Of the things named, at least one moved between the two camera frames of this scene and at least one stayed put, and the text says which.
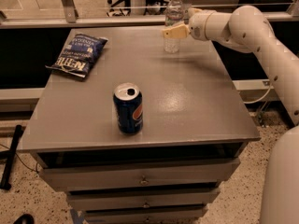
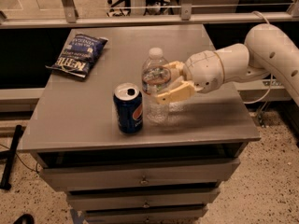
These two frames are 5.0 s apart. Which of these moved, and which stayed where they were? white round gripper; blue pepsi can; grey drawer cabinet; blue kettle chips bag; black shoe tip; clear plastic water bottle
Moved: clear plastic water bottle; white round gripper
Stayed: blue kettle chips bag; black shoe tip; blue pepsi can; grey drawer cabinet
